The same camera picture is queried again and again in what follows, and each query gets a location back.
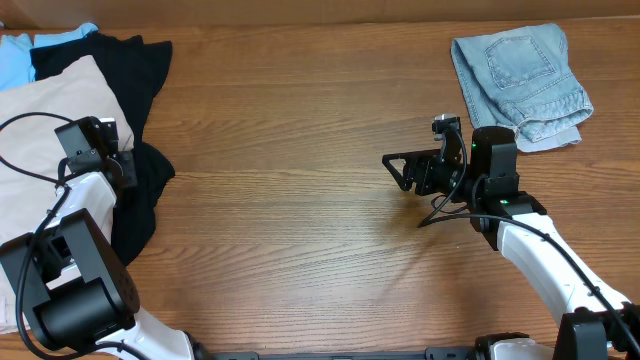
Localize beige shorts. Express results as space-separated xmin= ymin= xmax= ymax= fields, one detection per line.
xmin=0 ymin=54 xmax=135 ymax=335

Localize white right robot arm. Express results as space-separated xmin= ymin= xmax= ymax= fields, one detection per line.
xmin=382 ymin=124 xmax=639 ymax=359

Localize black t-shirt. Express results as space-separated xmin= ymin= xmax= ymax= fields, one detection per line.
xmin=31 ymin=32 xmax=175 ymax=265

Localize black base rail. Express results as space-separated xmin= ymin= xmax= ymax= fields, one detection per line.
xmin=212 ymin=346 xmax=477 ymax=360

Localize light blue t-shirt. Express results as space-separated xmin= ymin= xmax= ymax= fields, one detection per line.
xmin=1 ymin=23 xmax=99 ymax=91

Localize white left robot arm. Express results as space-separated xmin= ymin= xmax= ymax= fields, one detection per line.
xmin=1 ymin=117 xmax=211 ymax=360

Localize folded light blue jeans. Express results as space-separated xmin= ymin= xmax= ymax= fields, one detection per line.
xmin=451 ymin=23 xmax=594 ymax=153

